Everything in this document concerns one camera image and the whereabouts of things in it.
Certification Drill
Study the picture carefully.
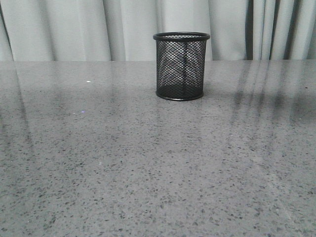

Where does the pale grey curtain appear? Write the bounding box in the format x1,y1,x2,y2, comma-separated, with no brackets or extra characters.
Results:
0,0,316,61

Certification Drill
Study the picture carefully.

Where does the black mesh pen bucket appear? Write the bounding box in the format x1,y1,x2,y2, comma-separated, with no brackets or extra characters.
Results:
153,32,210,101

